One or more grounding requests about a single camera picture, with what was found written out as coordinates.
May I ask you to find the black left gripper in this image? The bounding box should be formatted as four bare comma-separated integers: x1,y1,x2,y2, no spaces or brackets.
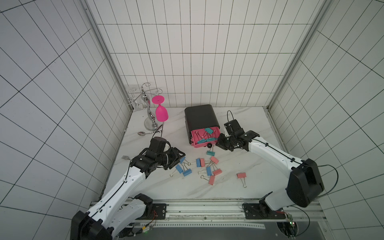
156,147,186,171

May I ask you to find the pink top drawer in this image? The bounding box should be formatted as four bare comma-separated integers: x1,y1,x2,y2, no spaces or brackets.
191,127,221,148

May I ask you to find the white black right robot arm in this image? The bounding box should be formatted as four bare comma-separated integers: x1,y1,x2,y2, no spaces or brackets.
216,131,325,211

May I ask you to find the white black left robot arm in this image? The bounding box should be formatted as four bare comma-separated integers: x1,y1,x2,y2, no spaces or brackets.
70,137,185,240

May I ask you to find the blue binder clip far left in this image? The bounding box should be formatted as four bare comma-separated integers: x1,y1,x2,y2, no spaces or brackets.
170,165,184,177

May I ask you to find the blue binder clip lower left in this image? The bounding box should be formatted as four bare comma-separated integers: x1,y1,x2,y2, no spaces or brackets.
182,164,192,177

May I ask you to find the blue binder clip centre upper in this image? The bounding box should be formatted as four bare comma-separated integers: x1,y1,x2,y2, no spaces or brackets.
196,158,202,168

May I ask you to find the pink binder clip upper centre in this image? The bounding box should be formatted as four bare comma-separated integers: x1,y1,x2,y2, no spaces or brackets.
210,156,219,165

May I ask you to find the pink binder clip beside blue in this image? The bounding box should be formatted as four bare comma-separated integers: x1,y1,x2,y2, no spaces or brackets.
200,158,211,168

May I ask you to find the pink binder clip middle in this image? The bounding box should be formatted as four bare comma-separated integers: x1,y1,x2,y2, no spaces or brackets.
212,169,223,176

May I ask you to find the blue binder clip centre lower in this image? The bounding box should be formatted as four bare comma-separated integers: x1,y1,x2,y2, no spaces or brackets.
198,167,213,176

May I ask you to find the black drawer cabinet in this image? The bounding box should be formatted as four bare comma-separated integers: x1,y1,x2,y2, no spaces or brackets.
184,105,220,146

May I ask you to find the pink binder clip bottom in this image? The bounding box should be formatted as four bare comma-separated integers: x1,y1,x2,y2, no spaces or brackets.
200,175,216,186

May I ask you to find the pink binder clip lone right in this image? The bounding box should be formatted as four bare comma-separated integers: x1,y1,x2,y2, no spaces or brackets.
237,173,247,188

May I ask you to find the chrome glass rack stand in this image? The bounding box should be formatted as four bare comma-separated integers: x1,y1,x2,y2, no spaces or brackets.
126,82,163,132

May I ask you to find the metal spoon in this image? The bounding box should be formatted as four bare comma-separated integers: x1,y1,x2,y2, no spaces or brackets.
138,131,153,137

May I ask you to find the magenta plastic wine glass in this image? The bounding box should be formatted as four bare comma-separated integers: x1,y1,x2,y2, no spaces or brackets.
152,95,169,122

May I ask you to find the clear wine glass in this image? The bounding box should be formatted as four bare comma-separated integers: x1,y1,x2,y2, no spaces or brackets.
127,87,148,112

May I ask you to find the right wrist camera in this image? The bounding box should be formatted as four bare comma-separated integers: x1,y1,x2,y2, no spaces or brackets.
225,119,245,137

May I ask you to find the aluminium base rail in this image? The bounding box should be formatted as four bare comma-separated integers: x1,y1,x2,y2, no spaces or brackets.
89,199,326,231

